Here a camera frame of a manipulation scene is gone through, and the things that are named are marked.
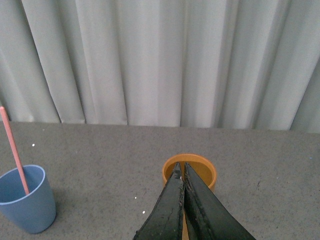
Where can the bamboo chopstick holder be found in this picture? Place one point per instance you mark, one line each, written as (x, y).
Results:
(203, 167)

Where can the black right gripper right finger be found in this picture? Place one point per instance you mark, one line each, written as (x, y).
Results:
(207, 212)

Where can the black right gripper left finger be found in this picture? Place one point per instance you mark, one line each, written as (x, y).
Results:
(165, 222)

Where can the white pleated curtain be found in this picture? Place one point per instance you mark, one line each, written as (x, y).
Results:
(234, 64)

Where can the pink chopstick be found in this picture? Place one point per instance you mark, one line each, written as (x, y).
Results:
(14, 150)

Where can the blue plastic cup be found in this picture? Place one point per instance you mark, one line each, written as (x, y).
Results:
(33, 212)

